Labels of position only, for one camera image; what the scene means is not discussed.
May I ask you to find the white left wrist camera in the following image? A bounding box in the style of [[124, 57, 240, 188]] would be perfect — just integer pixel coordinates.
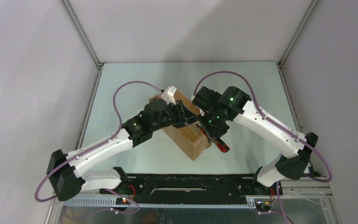
[[161, 85, 177, 105]]

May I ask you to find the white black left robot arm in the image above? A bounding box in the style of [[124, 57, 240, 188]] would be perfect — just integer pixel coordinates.
[[47, 99, 198, 201]]

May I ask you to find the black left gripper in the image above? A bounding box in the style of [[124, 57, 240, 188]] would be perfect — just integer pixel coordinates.
[[151, 100, 199, 132]]

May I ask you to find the red black utility knife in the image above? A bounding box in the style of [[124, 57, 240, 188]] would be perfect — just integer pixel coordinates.
[[211, 135, 230, 153]]

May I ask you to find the aluminium left corner post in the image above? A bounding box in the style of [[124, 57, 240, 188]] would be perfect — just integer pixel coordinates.
[[60, 0, 102, 69]]

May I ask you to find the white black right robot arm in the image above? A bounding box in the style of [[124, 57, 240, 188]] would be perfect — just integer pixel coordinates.
[[192, 86, 317, 195]]

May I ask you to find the brown cardboard express box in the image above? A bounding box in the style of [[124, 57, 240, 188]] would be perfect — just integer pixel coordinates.
[[163, 91, 211, 161]]

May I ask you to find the aluminium right corner post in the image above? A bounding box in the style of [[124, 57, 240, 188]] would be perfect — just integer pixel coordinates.
[[278, 0, 320, 68]]

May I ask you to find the aluminium corner post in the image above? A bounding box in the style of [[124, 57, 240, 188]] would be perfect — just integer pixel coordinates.
[[278, 0, 320, 68], [60, 0, 102, 69]]

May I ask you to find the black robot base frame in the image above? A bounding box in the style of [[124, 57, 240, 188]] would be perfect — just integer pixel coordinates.
[[74, 167, 316, 215]]

